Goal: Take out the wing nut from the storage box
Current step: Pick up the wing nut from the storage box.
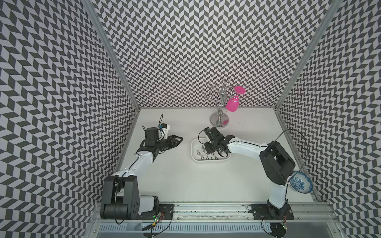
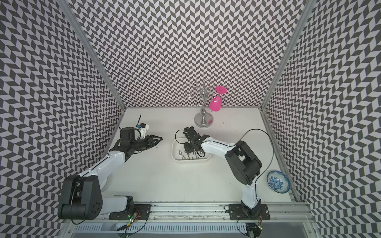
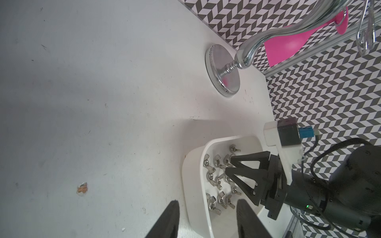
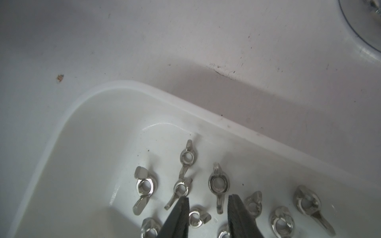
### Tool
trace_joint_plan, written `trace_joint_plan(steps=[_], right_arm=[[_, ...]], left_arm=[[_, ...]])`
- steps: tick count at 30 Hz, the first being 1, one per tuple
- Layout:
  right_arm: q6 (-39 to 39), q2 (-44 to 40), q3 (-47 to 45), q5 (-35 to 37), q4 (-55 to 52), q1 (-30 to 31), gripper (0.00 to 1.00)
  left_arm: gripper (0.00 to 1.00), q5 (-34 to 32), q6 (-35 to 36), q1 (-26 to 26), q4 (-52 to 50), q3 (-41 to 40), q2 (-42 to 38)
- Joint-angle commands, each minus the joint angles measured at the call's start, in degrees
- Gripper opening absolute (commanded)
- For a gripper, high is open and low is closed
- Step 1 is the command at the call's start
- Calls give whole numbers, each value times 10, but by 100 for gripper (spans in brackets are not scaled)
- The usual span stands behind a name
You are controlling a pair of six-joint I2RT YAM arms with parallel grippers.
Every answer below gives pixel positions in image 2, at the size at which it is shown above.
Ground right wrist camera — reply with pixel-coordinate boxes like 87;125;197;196
183;127;199;141

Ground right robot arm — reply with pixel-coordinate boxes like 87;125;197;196
183;132;263;219

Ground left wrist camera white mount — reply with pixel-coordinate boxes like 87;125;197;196
136;114;149;137

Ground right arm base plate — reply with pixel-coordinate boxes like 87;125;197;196
228;203;270;221

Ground aluminium corner post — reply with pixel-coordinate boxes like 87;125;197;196
57;0;126;110
260;0;317;111

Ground clear wine glass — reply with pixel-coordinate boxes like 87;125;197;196
185;81;199;100

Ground chrome glass holder stand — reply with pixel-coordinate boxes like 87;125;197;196
193;80;213;129

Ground aluminium corner post right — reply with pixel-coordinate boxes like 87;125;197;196
260;0;317;111

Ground aluminium corner post left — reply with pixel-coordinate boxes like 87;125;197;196
57;0;126;110

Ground aluminium front rail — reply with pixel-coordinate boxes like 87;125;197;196
63;201;316;224

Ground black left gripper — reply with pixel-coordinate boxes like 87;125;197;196
131;134;163;152

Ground pink wine glass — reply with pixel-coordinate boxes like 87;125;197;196
209;86;227;112

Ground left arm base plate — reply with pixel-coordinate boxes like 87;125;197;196
108;203;152;221

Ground white storage box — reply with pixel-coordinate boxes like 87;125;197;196
171;137;211;163

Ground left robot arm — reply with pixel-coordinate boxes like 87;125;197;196
58;135;163;222

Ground blue patterned bowl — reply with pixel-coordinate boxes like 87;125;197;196
267;171;291;194

